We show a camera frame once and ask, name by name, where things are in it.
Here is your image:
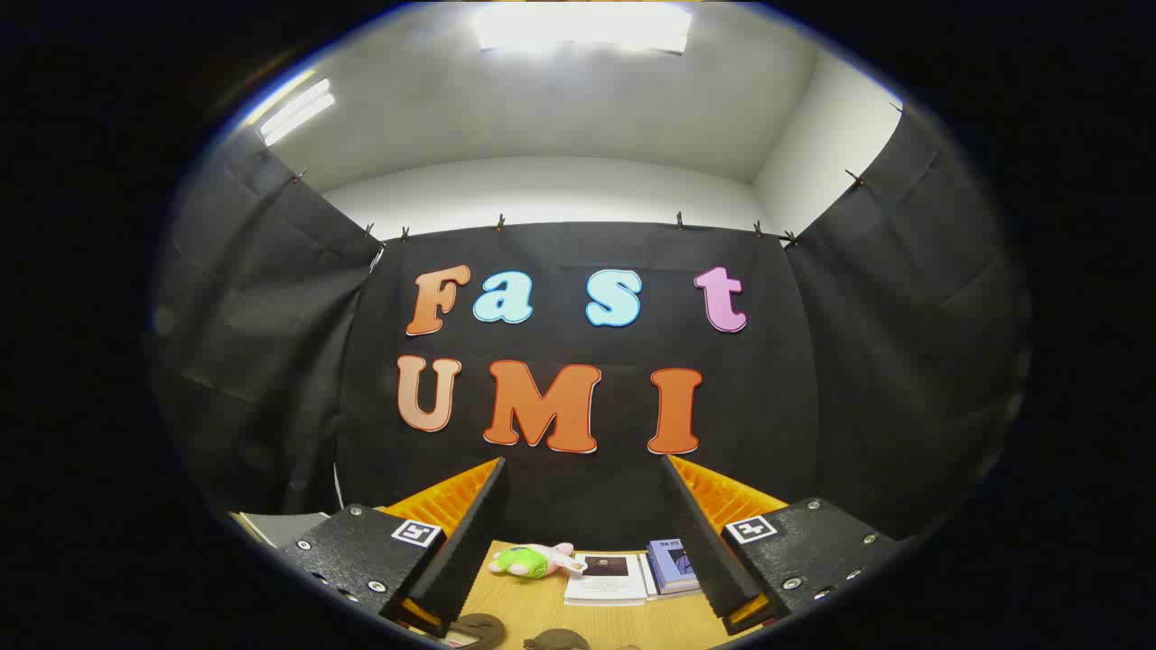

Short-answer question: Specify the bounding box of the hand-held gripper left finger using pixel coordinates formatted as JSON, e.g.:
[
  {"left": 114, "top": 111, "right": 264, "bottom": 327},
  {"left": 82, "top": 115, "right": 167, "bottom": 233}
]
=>
[{"left": 275, "top": 456, "right": 508, "bottom": 637}]

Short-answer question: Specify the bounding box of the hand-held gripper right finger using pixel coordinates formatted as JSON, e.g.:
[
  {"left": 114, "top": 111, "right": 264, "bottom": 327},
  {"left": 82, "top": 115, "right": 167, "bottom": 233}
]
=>
[{"left": 659, "top": 454, "right": 904, "bottom": 637}]

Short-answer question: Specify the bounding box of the blue cover book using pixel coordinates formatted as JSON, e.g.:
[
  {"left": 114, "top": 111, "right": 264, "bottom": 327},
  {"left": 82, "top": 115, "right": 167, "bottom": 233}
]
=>
[{"left": 647, "top": 539, "right": 701, "bottom": 595}]

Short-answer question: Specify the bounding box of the green and pink plush toy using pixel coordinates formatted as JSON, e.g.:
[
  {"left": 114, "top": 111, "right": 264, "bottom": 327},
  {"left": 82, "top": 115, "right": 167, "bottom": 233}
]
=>
[{"left": 489, "top": 543, "right": 588, "bottom": 580}]

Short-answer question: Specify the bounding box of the white book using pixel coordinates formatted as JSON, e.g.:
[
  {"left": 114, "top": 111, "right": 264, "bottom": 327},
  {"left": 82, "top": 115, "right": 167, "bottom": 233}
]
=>
[{"left": 564, "top": 553, "right": 648, "bottom": 606}]

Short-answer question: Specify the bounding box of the black backdrop cloth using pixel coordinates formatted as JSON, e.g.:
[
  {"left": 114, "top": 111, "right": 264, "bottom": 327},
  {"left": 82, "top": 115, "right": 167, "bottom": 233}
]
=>
[{"left": 149, "top": 104, "right": 1030, "bottom": 543}]

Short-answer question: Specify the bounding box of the narrow ceiling light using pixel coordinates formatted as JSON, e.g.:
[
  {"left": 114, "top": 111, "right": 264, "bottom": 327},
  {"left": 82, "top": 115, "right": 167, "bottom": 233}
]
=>
[{"left": 260, "top": 79, "right": 336, "bottom": 146}]

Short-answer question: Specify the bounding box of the large ceiling light panel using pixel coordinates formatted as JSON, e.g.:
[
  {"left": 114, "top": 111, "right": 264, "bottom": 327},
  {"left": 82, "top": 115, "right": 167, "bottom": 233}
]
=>
[{"left": 470, "top": 3, "right": 693, "bottom": 55}]

